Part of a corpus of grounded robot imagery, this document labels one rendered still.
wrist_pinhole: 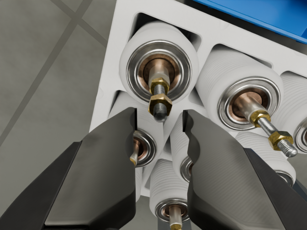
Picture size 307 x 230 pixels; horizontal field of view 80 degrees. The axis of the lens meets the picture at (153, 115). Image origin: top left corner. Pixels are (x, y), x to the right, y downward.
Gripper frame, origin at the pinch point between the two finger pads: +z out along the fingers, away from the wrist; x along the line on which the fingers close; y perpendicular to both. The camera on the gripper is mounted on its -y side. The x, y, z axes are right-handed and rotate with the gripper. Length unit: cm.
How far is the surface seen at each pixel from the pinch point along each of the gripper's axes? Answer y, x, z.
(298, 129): 7.4, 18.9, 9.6
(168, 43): -2.8, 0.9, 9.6
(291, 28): -2.9, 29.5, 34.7
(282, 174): 15.9, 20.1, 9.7
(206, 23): -4.4, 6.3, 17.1
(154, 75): -0.2, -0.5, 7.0
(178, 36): -3.5, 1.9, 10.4
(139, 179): 21.5, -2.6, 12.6
